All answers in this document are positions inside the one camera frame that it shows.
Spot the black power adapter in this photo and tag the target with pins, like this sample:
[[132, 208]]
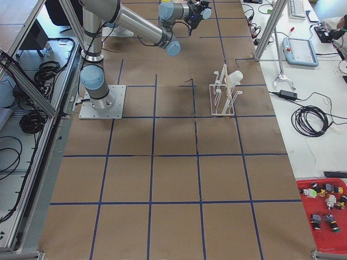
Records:
[[288, 95]]

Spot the seated person white shirt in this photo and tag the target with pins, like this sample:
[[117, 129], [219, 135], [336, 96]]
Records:
[[336, 27]]

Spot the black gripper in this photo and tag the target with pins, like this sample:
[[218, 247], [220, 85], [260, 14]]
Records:
[[193, 14]]

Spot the white keyboard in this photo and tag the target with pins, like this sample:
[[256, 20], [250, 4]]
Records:
[[296, 9]]

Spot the cream white plastic cup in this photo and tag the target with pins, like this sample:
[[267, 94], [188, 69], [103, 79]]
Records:
[[234, 78]]

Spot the blue teach pendant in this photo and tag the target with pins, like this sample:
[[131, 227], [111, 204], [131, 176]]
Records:
[[299, 52]]

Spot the white wire cup rack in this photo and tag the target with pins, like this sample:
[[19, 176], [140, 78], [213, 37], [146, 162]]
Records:
[[222, 96]]

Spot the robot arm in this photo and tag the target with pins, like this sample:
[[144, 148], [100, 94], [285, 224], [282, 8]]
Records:
[[102, 18]]

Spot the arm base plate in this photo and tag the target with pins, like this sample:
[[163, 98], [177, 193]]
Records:
[[110, 107]]

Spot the light blue cup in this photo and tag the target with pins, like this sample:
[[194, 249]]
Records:
[[206, 13]]

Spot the red parts bin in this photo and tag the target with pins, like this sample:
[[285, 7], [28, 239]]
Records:
[[324, 202]]

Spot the aluminium frame post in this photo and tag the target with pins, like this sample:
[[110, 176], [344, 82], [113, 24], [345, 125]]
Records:
[[270, 26]]

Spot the black smartphone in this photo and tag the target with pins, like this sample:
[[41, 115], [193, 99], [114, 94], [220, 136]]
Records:
[[311, 15]]

